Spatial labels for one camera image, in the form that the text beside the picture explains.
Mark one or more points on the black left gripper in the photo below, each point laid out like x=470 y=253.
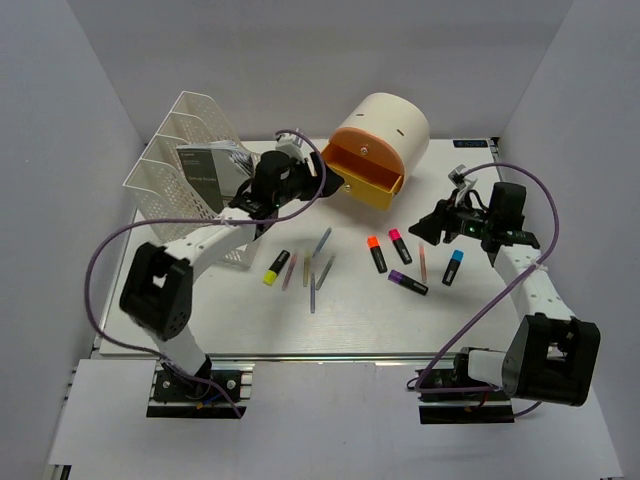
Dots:
x=332 y=182

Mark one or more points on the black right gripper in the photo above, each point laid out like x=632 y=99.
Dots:
x=443 y=218

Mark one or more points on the yellow drawer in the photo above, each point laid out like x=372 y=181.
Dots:
x=373 y=178

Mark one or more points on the orange drawer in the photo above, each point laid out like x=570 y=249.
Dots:
x=366 y=145

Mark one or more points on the cream round drawer cabinet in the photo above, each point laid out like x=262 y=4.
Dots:
x=395 y=120

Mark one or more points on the grey setup guide booklet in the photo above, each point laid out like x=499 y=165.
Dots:
x=216 y=170

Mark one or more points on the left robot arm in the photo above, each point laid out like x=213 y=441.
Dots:
x=158 y=290

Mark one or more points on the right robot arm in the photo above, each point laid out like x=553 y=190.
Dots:
x=553 y=354

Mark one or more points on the orange slim pastel pen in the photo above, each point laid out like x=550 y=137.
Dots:
x=422 y=263

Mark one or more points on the pink cap black highlighter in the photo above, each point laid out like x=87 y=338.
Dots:
x=400 y=246

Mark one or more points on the blue cap black highlighter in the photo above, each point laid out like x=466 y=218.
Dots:
x=452 y=267

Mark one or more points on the blue slim pastel pen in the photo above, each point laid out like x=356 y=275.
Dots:
x=320 y=244

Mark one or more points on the orange cap black highlighter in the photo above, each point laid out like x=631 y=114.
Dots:
x=377 y=254

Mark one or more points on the purple cap black highlighter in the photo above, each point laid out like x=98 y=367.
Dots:
x=407 y=282

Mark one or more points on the yellow slim pastel pen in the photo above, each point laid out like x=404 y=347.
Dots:
x=306 y=268

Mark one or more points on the pink slim pastel pen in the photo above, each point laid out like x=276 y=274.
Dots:
x=289 y=271

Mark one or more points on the green slim pastel pen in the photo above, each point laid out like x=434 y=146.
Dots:
x=324 y=273

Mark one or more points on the purple slim pastel pen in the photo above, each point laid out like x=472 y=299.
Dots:
x=312 y=288

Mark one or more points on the yellow cap black highlighter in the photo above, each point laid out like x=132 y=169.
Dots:
x=276 y=267

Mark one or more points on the white perforated file organizer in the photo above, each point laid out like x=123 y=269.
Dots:
x=156 y=182

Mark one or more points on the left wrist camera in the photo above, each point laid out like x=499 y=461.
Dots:
x=290 y=144

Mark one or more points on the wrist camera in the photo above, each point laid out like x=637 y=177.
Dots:
x=290 y=144
x=462 y=184

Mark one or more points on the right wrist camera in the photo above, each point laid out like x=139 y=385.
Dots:
x=462 y=184

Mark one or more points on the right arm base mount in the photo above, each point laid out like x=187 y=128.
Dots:
x=448 y=396

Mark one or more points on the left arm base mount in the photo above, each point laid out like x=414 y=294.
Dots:
x=172 y=397

